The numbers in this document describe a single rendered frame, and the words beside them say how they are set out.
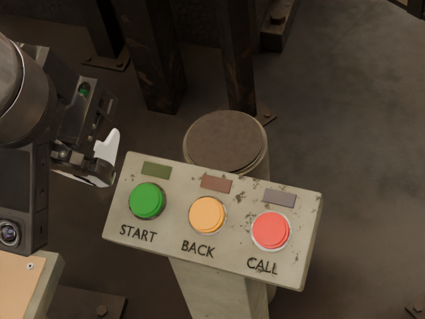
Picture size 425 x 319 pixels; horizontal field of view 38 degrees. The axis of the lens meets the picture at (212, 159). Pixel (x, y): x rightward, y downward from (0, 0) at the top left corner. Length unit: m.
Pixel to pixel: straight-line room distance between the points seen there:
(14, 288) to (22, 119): 0.64
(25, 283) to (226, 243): 0.47
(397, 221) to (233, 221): 0.74
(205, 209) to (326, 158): 0.80
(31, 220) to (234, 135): 0.40
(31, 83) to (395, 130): 1.17
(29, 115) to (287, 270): 0.34
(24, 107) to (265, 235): 0.32
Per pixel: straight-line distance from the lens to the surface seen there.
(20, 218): 0.54
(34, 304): 1.05
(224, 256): 0.69
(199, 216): 0.69
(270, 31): 1.64
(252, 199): 0.69
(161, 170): 0.72
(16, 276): 1.08
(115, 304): 1.32
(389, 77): 1.63
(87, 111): 0.54
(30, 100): 0.46
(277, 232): 0.67
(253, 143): 0.85
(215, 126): 0.87
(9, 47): 0.45
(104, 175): 0.58
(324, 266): 1.33
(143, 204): 0.71
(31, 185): 0.52
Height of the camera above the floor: 1.21
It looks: 55 degrees down
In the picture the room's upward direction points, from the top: 11 degrees counter-clockwise
